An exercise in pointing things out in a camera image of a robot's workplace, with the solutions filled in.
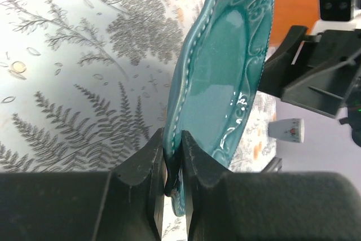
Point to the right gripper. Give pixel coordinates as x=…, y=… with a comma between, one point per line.
x=327, y=74

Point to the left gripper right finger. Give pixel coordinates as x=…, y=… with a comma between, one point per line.
x=223, y=205

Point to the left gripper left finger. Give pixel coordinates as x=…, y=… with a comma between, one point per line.
x=125, y=203

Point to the teal scalloped plate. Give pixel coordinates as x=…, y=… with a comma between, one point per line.
x=214, y=84

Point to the white cup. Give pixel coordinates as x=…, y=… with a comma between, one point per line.
x=288, y=130

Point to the floral table mat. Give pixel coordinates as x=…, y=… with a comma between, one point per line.
x=85, y=85

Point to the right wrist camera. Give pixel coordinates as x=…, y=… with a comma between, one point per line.
x=337, y=15

